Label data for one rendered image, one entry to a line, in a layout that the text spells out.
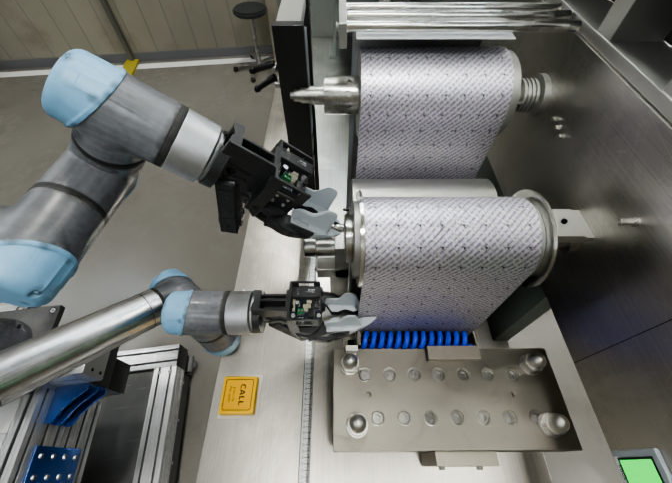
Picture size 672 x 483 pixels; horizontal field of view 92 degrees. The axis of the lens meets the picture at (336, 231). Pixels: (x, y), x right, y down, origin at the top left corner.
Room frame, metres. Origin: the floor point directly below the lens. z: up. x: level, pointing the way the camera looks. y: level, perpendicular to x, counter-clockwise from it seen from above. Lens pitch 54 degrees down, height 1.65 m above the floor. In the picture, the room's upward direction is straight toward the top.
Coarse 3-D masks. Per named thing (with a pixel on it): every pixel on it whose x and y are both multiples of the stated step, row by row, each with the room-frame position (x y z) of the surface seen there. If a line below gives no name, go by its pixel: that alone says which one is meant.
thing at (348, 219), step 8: (344, 216) 0.30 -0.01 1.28; (352, 216) 0.30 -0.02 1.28; (344, 224) 0.29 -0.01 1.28; (352, 224) 0.28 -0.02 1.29; (344, 232) 0.28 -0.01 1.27; (352, 232) 0.27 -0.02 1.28; (344, 240) 0.27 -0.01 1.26; (352, 240) 0.26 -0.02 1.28; (344, 248) 0.26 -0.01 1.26; (352, 248) 0.25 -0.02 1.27; (344, 256) 0.25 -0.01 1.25; (352, 256) 0.25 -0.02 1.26
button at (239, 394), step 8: (232, 376) 0.16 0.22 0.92; (240, 376) 0.16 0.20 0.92; (248, 376) 0.16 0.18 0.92; (256, 376) 0.16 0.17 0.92; (224, 384) 0.14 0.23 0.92; (232, 384) 0.14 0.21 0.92; (240, 384) 0.14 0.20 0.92; (248, 384) 0.14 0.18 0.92; (256, 384) 0.14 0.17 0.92; (224, 392) 0.13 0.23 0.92; (232, 392) 0.13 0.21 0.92; (240, 392) 0.13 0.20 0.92; (248, 392) 0.13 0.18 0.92; (256, 392) 0.13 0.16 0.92; (224, 400) 0.11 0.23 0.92; (232, 400) 0.11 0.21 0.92; (240, 400) 0.11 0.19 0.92; (248, 400) 0.11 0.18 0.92; (256, 400) 0.11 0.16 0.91; (224, 408) 0.10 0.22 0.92; (232, 408) 0.10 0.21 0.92; (240, 408) 0.10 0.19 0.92; (248, 408) 0.10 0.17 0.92
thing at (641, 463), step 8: (624, 464) 0.00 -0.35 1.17; (632, 464) 0.00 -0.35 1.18; (640, 464) 0.00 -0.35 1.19; (648, 464) 0.00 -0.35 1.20; (632, 472) 0.00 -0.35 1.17; (640, 472) 0.00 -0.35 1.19; (648, 472) 0.00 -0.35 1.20; (656, 472) 0.00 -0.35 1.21; (632, 480) -0.01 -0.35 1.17; (640, 480) -0.01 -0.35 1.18; (648, 480) -0.01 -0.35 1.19; (656, 480) -0.01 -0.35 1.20
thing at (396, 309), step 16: (368, 304) 0.22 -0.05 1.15; (384, 304) 0.22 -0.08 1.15; (400, 304) 0.22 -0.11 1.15; (416, 304) 0.22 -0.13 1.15; (432, 304) 0.22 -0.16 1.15; (448, 304) 0.22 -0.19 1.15; (464, 304) 0.22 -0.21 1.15; (480, 304) 0.22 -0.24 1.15; (496, 304) 0.22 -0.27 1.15; (384, 320) 0.22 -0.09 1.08; (400, 320) 0.22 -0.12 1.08; (416, 320) 0.22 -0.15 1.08; (432, 320) 0.22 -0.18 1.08; (448, 320) 0.22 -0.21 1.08; (464, 320) 0.22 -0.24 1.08; (480, 320) 0.22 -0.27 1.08
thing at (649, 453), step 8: (648, 448) 0.02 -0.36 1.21; (656, 448) 0.02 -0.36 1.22; (616, 456) 0.01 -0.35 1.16; (624, 456) 0.01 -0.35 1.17; (632, 456) 0.01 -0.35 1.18; (640, 456) 0.01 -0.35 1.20; (648, 456) 0.01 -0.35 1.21; (656, 456) 0.01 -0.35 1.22; (656, 464) 0.00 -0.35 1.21; (664, 464) 0.00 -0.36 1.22; (624, 472) 0.00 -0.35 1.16; (664, 472) 0.00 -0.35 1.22; (624, 480) -0.01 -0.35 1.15; (664, 480) -0.01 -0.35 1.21
